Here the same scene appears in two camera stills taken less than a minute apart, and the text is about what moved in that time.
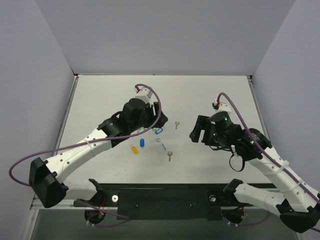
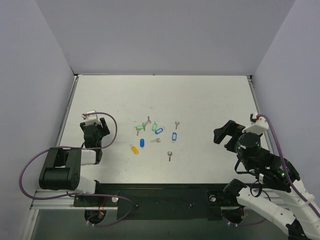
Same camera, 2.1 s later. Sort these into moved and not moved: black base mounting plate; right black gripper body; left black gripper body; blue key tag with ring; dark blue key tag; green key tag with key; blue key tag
Moved: right black gripper body; left black gripper body; blue key tag
Not moved: dark blue key tag; green key tag with key; black base mounting plate; blue key tag with ring
